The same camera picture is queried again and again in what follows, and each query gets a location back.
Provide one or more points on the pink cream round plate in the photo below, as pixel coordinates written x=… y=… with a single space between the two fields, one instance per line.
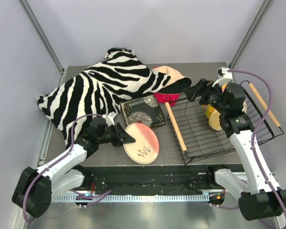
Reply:
x=145 y=149

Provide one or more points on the beige bucket hat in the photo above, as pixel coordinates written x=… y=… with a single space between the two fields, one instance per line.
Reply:
x=177 y=81

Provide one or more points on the black square plate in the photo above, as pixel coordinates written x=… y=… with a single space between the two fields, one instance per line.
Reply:
x=145 y=110

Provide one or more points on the yellow dotted plate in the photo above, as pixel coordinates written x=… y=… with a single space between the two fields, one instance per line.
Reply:
x=223 y=87

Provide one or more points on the orange dotted plate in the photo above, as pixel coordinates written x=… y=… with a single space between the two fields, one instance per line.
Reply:
x=214 y=121

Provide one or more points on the left wooden rack handle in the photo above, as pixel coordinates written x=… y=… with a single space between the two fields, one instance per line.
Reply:
x=175 y=126

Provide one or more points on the wooden rack handle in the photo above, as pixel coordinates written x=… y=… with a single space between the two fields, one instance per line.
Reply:
x=175 y=126
x=264 y=105

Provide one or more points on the green dotted plate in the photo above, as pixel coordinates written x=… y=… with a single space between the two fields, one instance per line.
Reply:
x=209 y=110

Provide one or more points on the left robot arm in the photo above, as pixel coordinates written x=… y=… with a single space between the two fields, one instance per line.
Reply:
x=38 y=187

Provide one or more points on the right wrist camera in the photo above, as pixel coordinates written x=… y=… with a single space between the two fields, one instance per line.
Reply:
x=224 y=76

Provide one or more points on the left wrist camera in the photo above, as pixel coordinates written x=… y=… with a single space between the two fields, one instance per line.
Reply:
x=109 y=118

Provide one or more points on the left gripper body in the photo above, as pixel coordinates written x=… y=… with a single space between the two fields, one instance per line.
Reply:
x=118 y=135

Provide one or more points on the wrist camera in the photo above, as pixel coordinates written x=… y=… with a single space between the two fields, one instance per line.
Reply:
x=224 y=76
x=109 y=118

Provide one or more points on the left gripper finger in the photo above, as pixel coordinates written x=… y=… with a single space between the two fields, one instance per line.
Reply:
x=122 y=135
x=127 y=141

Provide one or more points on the pink cloth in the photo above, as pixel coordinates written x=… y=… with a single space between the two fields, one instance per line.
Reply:
x=170 y=98

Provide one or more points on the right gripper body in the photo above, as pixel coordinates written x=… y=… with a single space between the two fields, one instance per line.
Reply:
x=202 y=90

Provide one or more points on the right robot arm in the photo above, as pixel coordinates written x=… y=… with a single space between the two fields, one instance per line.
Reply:
x=261 y=196

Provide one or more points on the zebra print blanket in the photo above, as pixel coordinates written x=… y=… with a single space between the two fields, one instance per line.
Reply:
x=99 y=89

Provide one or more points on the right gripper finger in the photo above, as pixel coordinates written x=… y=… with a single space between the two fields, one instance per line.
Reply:
x=191 y=93
x=203 y=84

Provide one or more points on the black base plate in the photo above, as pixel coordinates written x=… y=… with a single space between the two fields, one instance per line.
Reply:
x=152 y=180

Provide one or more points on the right wooden rack handle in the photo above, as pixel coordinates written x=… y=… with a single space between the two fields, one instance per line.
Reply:
x=264 y=105

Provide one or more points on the white slotted cable duct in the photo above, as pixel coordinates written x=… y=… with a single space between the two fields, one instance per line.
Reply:
x=73 y=197

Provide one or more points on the black wire dish rack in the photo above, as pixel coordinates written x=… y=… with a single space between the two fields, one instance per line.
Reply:
x=201 y=141

